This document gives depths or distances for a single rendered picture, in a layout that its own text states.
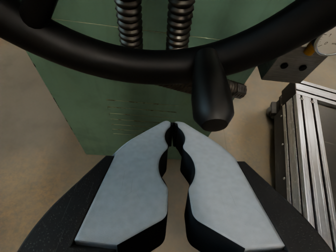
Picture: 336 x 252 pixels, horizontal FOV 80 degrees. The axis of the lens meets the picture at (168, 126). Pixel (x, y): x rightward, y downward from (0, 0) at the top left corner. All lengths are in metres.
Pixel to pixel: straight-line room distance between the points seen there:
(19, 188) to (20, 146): 0.17
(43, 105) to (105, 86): 0.61
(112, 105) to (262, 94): 0.90
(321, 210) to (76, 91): 0.75
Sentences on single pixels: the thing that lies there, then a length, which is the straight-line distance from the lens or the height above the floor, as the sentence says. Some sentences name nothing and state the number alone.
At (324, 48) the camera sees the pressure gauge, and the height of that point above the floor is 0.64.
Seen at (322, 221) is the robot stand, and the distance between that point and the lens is 0.78.
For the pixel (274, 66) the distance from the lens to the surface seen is 0.41.
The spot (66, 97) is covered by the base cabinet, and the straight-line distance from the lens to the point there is 0.55.
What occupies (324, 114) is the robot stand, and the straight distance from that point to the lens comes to 1.03.
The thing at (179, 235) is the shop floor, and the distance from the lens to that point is 0.82.
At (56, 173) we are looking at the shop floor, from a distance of 0.89.
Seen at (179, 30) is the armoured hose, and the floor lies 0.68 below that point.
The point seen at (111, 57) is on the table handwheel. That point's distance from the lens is 0.16.
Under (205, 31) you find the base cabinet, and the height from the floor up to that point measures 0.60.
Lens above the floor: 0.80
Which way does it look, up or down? 59 degrees down
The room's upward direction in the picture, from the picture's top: 15 degrees clockwise
